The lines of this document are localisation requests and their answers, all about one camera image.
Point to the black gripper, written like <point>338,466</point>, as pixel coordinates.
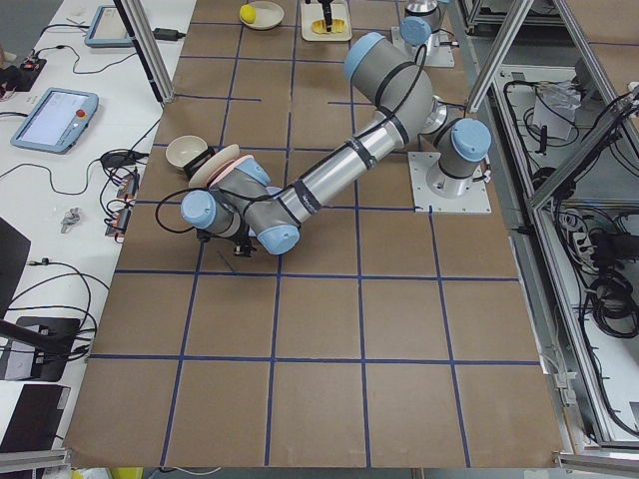
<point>243,247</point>
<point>326,8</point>

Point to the striped orange bread roll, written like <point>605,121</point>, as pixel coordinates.
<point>320,26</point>

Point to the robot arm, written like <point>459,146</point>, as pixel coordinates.
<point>230,199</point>
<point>421,20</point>

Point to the pink plate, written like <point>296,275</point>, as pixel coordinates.
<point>226,169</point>

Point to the cream plate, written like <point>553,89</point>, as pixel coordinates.
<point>213,166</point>

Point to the white rectangular tray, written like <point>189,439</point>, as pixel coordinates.
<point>311,10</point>

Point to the white oval bowl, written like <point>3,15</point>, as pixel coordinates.
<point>269,15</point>

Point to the yellow lemon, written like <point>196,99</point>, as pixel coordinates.
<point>248,14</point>

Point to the black dish rack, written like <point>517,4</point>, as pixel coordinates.
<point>192,166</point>

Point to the cream bowl in rack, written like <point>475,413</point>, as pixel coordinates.
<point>184,149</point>

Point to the black power brick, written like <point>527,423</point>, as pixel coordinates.
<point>165,34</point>

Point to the grey metal clip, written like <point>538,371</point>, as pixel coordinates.
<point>70,219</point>

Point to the black monitor stand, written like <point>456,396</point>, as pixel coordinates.
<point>37,348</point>

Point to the far teach pendant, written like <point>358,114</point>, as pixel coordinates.
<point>107,30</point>

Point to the teach pendant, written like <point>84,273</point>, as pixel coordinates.
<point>107,30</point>
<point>57,121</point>

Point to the near teach pendant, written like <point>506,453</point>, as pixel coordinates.
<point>57,121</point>

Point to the aluminium frame post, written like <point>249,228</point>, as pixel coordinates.
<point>138,28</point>

